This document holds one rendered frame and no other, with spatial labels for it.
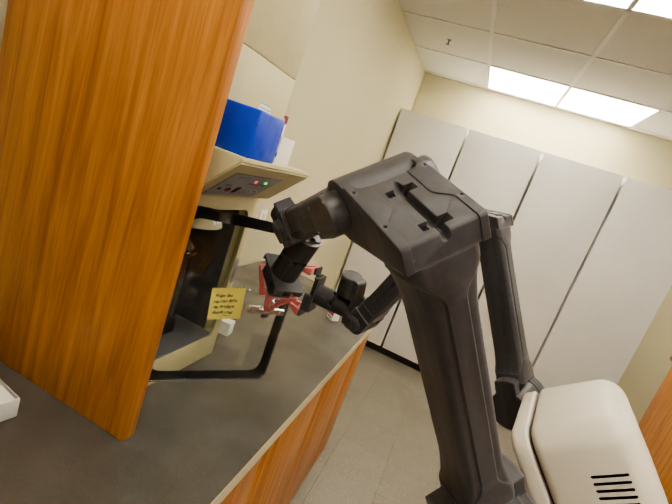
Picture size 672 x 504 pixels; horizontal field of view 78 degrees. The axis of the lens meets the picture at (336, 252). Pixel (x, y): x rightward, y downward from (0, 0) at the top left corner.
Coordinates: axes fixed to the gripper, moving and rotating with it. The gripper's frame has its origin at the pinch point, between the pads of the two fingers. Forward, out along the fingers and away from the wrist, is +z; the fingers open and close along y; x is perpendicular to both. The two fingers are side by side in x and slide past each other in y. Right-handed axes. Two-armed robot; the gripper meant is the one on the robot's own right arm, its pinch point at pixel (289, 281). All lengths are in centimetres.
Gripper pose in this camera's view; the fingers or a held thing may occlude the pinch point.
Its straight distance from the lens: 119.0
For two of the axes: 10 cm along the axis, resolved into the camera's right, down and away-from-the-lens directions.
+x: -3.2, 0.9, -9.4
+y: 3.3, -9.2, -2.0
